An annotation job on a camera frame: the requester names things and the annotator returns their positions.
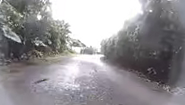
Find distant trees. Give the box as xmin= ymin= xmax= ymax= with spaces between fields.
xmin=79 ymin=44 xmax=99 ymax=57

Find wet grey asphalt road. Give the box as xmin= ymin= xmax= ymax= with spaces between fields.
xmin=0 ymin=43 xmax=185 ymax=105

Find grass and dirt verge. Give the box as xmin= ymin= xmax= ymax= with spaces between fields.
xmin=0 ymin=43 xmax=78 ymax=75

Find tall dark hedge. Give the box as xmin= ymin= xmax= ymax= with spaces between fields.
xmin=95 ymin=0 xmax=185 ymax=90

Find leafy bushes and trees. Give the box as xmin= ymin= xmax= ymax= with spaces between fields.
xmin=0 ymin=0 xmax=92 ymax=76

